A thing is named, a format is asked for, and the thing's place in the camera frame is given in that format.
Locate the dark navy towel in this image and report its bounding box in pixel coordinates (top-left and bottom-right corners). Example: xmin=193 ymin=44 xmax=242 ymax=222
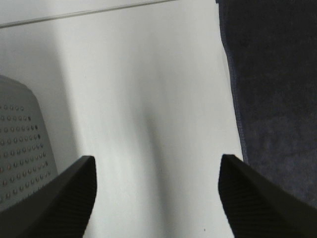
xmin=218 ymin=0 xmax=317 ymax=207

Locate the grey perforated plastic basket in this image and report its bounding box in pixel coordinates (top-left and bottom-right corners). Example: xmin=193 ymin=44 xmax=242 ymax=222
xmin=0 ymin=76 xmax=58 ymax=211

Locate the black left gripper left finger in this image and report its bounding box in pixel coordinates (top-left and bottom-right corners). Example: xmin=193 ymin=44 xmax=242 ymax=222
xmin=0 ymin=156 xmax=97 ymax=238

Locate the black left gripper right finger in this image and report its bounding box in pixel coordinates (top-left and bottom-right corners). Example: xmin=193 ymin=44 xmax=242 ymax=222
xmin=218 ymin=154 xmax=317 ymax=238

